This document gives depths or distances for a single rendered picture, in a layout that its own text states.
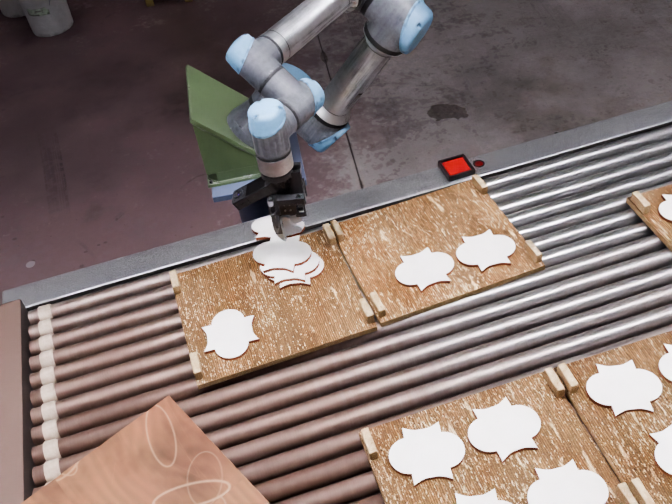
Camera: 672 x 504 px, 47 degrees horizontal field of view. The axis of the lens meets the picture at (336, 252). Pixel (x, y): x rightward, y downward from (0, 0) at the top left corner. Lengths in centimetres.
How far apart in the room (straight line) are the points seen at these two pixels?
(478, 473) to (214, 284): 77
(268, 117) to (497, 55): 290
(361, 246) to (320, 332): 28
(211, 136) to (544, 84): 233
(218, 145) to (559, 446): 120
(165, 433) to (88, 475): 15
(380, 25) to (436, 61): 244
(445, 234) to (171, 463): 86
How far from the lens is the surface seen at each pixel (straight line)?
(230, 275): 189
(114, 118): 433
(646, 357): 172
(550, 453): 156
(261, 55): 167
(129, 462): 152
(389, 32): 189
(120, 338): 188
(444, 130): 381
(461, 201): 200
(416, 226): 194
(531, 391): 163
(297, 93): 164
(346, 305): 177
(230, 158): 221
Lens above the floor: 227
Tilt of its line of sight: 45 degrees down
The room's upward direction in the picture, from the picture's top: 9 degrees counter-clockwise
